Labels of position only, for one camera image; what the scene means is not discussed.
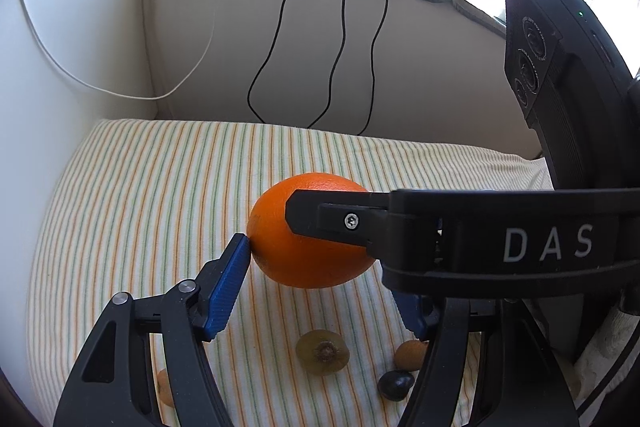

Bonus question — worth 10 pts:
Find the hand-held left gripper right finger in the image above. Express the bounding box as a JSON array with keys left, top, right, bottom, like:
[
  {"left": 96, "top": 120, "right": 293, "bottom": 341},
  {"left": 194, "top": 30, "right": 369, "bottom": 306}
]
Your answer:
[{"left": 392, "top": 292, "right": 581, "bottom": 427}]

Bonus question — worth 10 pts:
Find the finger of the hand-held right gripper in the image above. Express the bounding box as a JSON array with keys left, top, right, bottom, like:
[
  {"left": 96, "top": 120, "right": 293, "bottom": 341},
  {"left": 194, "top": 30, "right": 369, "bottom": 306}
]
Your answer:
[{"left": 284, "top": 189, "right": 393, "bottom": 258}]

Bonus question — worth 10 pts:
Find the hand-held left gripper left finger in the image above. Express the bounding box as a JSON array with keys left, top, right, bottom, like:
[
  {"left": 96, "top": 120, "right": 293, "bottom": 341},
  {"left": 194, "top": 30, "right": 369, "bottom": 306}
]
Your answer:
[{"left": 52, "top": 233, "right": 251, "bottom": 427}]

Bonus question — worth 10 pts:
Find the brown longan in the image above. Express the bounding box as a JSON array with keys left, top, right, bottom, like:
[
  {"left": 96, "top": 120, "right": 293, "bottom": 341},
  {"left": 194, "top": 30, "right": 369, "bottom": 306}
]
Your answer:
[
  {"left": 156, "top": 368, "right": 176, "bottom": 408},
  {"left": 392, "top": 339, "right": 430, "bottom": 373}
]

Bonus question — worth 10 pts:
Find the large orange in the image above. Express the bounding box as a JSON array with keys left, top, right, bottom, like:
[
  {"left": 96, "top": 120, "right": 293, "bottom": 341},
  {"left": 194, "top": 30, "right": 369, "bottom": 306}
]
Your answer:
[{"left": 247, "top": 173, "right": 378, "bottom": 290}]

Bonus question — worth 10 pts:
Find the dark cherry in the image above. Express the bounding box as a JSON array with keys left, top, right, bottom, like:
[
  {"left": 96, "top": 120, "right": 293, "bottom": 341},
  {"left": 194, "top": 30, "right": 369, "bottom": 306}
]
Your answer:
[{"left": 377, "top": 369, "right": 416, "bottom": 403}]

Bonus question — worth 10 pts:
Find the green grape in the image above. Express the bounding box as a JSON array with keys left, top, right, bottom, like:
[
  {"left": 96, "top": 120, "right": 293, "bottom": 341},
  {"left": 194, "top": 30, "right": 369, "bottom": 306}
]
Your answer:
[{"left": 295, "top": 329, "right": 351, "bottom": 377}]

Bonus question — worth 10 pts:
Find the striped cloth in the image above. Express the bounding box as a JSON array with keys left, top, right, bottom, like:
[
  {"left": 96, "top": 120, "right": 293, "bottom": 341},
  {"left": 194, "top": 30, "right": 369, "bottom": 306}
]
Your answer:
[{"left": 27, "top": 119, "right": 556, "bottom": 427}]

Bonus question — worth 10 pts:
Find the black cable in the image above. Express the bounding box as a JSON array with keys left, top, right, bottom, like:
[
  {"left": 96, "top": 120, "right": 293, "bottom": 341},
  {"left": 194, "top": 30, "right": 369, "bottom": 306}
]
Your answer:
[
  {"left": 350, "top": 0, "right": 391, "bottom": 136},
  {"left": 247, "top": 0, "right": 328, "bottom": 124},
  {"left": 306, "top": 0, "right": 358, "bottom": 128}
]

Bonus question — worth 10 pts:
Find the white cable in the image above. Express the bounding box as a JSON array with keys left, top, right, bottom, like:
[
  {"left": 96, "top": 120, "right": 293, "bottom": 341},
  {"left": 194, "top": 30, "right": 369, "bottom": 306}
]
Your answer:
[{"left": 15, "top": 0, "right": 218, "bottom": 100}]

